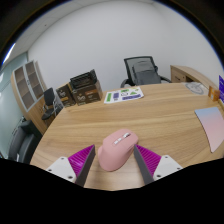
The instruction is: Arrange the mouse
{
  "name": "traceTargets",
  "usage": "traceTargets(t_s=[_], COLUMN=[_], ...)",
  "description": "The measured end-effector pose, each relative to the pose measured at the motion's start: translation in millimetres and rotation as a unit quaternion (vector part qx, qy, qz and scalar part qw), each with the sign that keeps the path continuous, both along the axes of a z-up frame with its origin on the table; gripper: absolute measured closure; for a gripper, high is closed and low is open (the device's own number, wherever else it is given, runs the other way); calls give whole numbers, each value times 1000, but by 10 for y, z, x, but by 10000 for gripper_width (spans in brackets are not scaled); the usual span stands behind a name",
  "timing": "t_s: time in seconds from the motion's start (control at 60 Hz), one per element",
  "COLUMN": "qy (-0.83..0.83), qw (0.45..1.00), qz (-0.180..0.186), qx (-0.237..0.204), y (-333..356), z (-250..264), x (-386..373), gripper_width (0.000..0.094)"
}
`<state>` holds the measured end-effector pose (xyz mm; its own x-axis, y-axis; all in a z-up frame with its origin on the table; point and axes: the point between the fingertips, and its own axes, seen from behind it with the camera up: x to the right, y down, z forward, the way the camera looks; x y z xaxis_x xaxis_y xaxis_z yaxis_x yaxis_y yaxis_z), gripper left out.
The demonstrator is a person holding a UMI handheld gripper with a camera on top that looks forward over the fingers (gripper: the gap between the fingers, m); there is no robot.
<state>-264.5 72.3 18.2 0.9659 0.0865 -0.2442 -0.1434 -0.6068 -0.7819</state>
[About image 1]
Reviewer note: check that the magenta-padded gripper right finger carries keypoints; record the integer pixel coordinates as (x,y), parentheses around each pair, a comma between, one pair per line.
(165,165)

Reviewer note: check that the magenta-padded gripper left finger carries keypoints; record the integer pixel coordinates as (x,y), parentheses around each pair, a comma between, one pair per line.
(63,167)

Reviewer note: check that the pink computer mouse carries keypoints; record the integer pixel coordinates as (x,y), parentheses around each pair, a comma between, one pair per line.
(116,153)

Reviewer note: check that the pink-blue gradient mouse pad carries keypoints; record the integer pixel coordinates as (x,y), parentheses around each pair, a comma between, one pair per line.
(213,126)

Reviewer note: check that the black leather sofa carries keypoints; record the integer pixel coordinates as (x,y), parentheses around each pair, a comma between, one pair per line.
(23,143)

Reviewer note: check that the black visitor chair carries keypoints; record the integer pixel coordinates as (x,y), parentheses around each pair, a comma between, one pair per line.
(49,96)

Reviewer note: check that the wide brown cardboard box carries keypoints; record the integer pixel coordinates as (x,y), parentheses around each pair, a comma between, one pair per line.
(88,95)

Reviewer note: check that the wooden glass-door shelf cabinet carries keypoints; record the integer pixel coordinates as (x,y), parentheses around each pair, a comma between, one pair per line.
(20,100)

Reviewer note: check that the white sticker sheet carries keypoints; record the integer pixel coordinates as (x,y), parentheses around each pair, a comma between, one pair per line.
(123,95)

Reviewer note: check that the orange-brown cardboard box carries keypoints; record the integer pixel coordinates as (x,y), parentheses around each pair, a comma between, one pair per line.
(214,94)

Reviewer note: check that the black open box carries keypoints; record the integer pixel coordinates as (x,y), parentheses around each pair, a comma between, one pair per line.
(83,80)

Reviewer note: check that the grey backpack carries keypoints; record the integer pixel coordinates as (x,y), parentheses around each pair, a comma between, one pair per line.
(146,74)

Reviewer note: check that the wooden side desk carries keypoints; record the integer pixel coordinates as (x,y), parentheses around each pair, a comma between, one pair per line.
(186,73)

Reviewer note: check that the black mesh office chair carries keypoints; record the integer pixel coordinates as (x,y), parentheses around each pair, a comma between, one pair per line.
(128,65)

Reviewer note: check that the ceiling light panel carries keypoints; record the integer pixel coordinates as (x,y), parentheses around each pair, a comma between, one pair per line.
(8,55)

